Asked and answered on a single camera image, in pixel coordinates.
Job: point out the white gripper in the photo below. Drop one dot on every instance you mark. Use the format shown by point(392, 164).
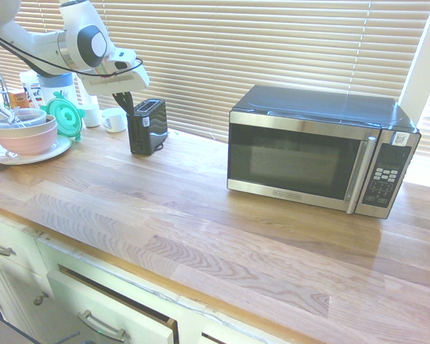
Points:
point(118, 80)

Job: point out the black two-slot toaster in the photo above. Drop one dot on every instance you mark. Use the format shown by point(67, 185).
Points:
point(150, 125)

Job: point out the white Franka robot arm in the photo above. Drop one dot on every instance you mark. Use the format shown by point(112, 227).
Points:
point(39, 46)

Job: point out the white mug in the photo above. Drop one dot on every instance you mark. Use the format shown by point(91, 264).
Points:
point(115, 120)

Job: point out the small white cup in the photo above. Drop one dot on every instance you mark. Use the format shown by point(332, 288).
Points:
point(91, 116)

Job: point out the green container lid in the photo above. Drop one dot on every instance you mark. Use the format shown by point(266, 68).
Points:
point(68, 116)

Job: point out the white wipes canister blue lid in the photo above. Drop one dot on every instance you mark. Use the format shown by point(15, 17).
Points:
point(57, 89)

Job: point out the white dinner plate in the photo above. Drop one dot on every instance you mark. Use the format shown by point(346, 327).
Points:
point(53, 148)

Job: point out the clear plastic container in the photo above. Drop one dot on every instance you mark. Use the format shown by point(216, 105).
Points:
point(32, 116)

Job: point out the white labelled canister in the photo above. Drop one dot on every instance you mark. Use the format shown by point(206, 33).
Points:
point(30, 89)

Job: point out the orange small box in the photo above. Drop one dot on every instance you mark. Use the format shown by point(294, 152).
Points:
point(18, 99)

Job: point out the pink bowl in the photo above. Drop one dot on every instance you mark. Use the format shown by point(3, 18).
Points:
point(25, 145)

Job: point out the metal utensil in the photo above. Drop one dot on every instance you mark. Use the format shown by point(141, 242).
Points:
point(8, 116)

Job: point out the beige bowl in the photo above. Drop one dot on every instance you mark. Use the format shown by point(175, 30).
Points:
point(7, 133)

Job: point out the wide beige window blind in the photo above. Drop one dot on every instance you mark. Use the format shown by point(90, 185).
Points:
point(236, 53)

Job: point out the narrow beige window blind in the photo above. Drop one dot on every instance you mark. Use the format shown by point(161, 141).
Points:
point(28, 18)

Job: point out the stainless steel black microwave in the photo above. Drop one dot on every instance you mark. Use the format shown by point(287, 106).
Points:
point(301, 157)

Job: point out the white cabinet drawer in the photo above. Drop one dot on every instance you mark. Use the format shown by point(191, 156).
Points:
point(104, 304)

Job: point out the round metal cabinet knob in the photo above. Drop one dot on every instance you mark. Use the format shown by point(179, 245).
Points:
point(40, 299)

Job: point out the white window frame post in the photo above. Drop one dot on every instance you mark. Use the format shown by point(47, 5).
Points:
point(421, 46)
point(87, 100)

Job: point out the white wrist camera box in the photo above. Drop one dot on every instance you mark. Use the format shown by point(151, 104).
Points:
point(123, 59)

